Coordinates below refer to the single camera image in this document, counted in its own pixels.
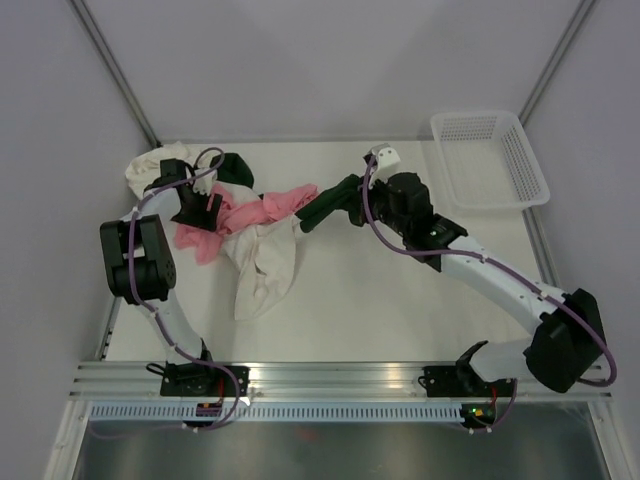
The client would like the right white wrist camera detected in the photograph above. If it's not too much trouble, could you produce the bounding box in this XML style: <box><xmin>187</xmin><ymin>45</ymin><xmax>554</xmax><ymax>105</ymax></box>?
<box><xmin>369</xmin><ymin>143</ymin><xmax>401</xmax><ymax>177</ymax></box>

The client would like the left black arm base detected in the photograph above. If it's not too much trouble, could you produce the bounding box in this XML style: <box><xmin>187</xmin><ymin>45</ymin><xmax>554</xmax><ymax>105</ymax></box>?
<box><xmin>160</xmin><ymin>364</ymin><xmax>250</xmax><ymax>398</ymax></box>

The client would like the white slotted cable duct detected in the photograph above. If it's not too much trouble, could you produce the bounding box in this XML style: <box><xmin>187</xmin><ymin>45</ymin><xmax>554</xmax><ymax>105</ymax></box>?
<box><xmin>90</xmin><ymin>402</ymin><xmax>463</xmax><ymax>423</ymax></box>

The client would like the aluminium mounting rail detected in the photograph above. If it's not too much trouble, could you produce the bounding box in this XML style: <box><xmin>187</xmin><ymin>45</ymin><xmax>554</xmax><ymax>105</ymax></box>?
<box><xmin>69</xmin><ymin>361</ymin><xmax>614</xmax><ymax>399</ymax></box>

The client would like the pink t-shirt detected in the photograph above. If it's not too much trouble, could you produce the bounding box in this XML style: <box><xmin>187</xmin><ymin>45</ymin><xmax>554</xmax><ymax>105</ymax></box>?
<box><xmin>173</xmin><ymin>181</ymin><xmax>319</xmax><ymax>265</ymax></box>

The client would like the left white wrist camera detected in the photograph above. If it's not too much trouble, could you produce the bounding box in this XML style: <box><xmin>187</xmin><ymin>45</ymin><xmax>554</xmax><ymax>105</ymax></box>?
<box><xmin>193</xmin><ymin>173</ymin><xmax>217</xmax><ymax>196</ymax></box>

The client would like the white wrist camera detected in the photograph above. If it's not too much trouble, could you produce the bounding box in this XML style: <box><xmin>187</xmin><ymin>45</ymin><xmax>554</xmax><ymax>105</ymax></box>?
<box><xmin>193</xmin><ymin>173</ymin><xmax>217</xmax><ymax>196</ymax></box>
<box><xmin>369</xmin><ymin>143</ymin><xmax>401</xmax><ymax>177</ymax></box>

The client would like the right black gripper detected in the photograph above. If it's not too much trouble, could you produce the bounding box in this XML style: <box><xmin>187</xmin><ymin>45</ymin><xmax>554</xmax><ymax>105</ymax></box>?
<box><xmin>350</xmin><ymin>170</ymin><xmax>410</xmax><ymax>238</ymax></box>

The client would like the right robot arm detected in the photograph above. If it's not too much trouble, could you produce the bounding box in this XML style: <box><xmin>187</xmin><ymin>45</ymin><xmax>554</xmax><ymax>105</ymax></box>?
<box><xmin>356</xmin><ymin>172</ymin><xmax>612</xmax><ymax>395</ymax></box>

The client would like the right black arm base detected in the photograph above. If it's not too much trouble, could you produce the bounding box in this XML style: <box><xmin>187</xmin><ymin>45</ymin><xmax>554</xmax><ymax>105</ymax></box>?
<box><xmin>418</xmin><ymin>365</ymin><xmax>514</xmax><ymax>400</ymax></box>

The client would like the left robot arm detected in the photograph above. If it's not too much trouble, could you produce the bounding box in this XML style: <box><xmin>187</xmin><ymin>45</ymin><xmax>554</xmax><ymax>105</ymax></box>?
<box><xmin>99</xmin><ymin>159</ymin><xmax>222</xmax><ymax>396</ymax></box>

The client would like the white and green t-shirt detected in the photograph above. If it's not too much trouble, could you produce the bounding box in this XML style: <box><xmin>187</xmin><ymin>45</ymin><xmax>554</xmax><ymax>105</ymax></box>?
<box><xmin>209</xmin><ymin>153</ymin><xmax>364</xmax><ymax>233</ymax></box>

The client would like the white plastic basket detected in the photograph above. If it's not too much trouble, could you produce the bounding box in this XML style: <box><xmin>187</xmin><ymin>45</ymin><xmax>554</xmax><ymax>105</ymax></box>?
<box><xmin>430</xmin><ymin>110</ymin><xmax>550</xmax><ymax>211</ymax></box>

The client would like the cream white t-shirt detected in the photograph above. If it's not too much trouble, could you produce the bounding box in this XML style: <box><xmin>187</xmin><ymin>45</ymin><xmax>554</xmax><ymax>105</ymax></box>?
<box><xmin>125</xmin><ymin>142</ymin><xmax>199</xmax><ymax>199</ymax></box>

